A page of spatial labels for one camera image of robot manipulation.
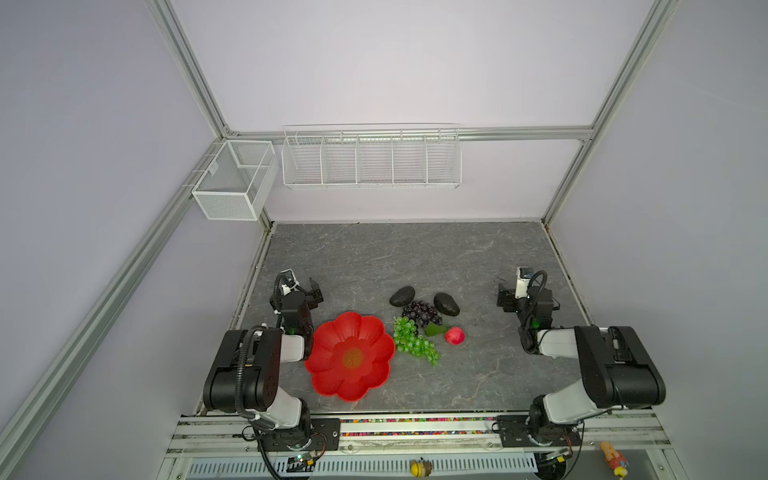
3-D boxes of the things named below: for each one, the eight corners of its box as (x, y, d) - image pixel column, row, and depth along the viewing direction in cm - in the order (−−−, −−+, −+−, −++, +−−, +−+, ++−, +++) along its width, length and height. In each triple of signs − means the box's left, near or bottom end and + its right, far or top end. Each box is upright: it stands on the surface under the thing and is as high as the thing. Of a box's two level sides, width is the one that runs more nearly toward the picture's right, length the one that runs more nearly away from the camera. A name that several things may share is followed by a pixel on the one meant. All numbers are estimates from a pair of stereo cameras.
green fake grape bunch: (420, 378, 83) (421, 374, 80) (383, 331, 92) (383, 325, 89) (441, 361, 87) (443, 355, 83) (404, 316, 96) (404, 310, 92)
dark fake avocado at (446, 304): (447, 323, 95) (449, 316, 91) (430, 304, 99) (431, 296, 95) (459, 314, 97) (461, 307, 93) (442, 296, 101) (444, 288, 97)
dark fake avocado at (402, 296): (389, 304, 99) (389, 298, 96) (403, 288, 103) (403, 281, 100) (402, 312, 97) (402, 306, 94) (415, 295, 101) (415, 289, 98)
